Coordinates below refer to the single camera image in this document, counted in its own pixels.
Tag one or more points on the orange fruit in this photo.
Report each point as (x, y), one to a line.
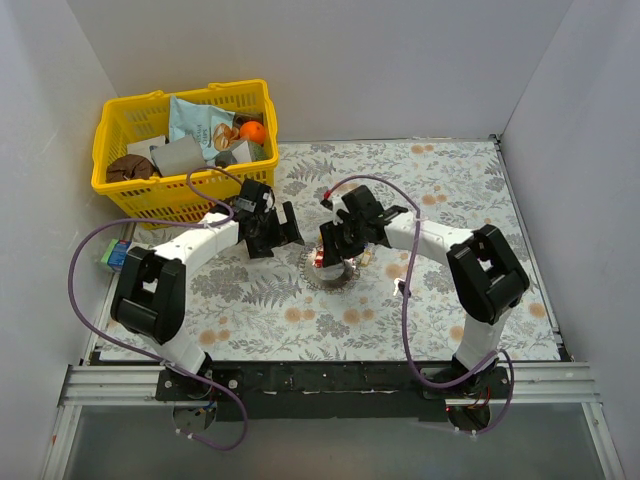
(254, 131)

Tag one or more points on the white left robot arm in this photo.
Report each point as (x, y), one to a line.
(151, 295)

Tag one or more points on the grey cardboard box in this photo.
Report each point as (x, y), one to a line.
(178, 157)

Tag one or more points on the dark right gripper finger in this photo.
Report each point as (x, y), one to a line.
(334, 246)
(354, 244)

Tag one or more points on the white box in basket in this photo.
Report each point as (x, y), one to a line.
(145, 147)

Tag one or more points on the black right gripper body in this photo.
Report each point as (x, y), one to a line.
(338, 245)

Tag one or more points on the light blue chips bag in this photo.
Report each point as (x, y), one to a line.
(210, 126)

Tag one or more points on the aluminium frame rail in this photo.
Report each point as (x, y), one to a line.
(134, 384)

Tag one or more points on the green blue carton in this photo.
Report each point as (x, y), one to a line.
(115, 254)

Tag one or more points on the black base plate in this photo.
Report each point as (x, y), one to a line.
(305, 390)

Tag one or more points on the red key tag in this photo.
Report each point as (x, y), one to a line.
(318, 258)

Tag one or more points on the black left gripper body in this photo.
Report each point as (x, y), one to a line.
(279, 232)

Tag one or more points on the brown round bun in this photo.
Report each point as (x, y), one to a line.
(130, 167)

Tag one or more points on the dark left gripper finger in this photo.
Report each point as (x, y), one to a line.
(261, 244)
(289, 230)

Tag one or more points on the yellow plastic basket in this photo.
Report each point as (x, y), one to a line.
(183, 198)

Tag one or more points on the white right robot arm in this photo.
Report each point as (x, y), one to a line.
(488, 277)

